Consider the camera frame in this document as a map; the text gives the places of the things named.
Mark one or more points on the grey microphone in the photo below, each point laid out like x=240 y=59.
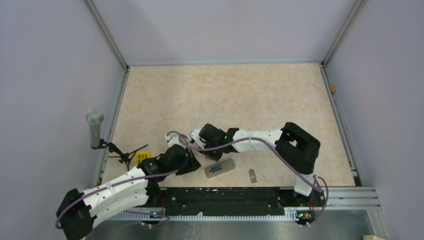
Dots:
x=95 y=118

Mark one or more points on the yellow clamp tool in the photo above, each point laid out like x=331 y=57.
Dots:
x=141 y=156

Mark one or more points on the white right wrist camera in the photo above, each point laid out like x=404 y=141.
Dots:
x=195 y=136

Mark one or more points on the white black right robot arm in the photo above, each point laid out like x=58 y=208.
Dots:
x=294 y=146

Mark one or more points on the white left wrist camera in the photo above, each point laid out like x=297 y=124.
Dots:
x=174 y=140

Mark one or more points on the small tan block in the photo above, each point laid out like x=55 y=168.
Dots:
x=332 y=88

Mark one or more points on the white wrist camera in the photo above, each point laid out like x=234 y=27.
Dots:
x=174 y=140
x=195 y=136

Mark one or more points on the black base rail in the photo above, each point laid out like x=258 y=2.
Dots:
x=231 y=201

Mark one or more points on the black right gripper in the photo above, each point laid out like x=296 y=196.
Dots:
x=216 y=157

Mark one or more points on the grey battery cover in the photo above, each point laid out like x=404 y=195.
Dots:
x=252 y=175

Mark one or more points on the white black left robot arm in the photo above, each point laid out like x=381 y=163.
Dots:
x=82 y=211

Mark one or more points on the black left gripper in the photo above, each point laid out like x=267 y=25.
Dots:
x=191 y=165

